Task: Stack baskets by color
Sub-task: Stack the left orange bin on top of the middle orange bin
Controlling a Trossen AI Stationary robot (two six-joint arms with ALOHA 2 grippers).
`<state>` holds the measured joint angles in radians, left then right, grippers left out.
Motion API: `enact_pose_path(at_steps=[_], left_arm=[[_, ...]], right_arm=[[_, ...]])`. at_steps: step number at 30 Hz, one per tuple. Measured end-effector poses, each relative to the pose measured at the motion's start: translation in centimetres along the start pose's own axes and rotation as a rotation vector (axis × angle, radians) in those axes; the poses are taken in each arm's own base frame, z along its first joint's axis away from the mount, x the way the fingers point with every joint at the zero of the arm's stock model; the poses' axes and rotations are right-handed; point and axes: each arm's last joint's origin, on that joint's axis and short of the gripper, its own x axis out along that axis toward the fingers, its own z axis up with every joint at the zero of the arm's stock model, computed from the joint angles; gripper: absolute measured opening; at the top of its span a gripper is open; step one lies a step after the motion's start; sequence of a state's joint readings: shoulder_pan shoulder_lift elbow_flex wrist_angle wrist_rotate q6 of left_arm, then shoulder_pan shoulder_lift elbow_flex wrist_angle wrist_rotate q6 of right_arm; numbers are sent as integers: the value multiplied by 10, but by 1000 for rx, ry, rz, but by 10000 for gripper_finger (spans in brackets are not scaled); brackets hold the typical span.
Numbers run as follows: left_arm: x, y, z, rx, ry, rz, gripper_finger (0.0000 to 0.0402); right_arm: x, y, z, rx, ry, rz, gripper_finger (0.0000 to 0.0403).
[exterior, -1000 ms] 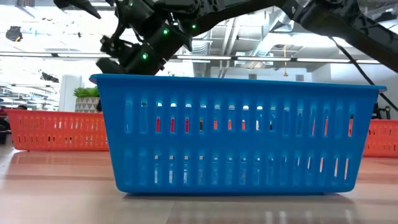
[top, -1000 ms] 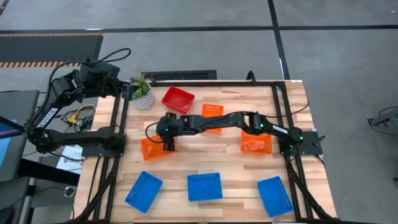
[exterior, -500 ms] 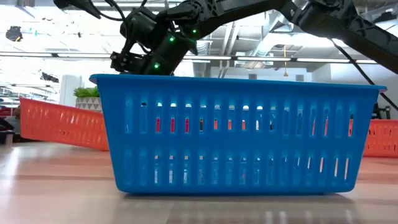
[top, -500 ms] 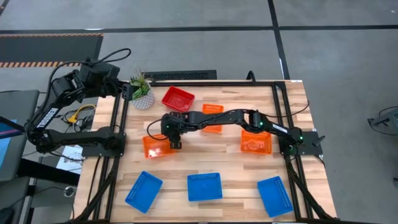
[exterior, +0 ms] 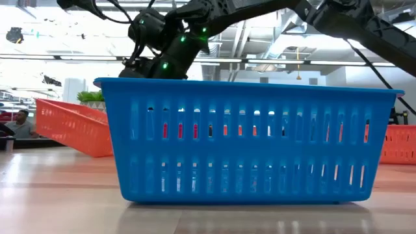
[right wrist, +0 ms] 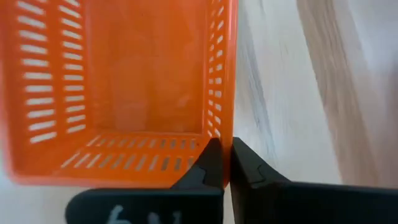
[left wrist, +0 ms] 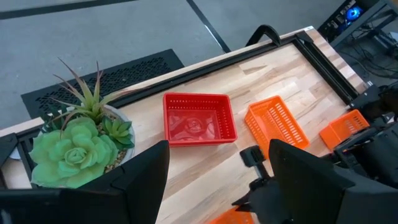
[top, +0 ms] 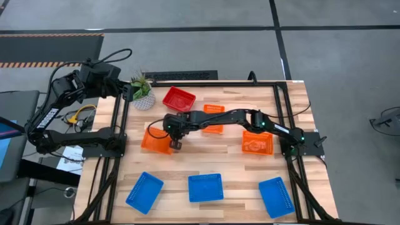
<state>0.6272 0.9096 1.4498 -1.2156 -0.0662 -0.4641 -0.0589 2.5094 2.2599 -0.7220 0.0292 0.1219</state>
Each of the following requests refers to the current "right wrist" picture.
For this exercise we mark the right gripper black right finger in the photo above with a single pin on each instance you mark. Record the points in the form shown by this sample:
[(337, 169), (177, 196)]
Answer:
[(280, 202)]

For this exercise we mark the orange plastic slotted basket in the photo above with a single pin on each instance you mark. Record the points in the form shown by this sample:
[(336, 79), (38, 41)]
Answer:
[(140, 77)]

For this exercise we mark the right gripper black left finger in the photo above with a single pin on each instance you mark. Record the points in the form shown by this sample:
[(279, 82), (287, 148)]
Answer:
[(199, 193)]

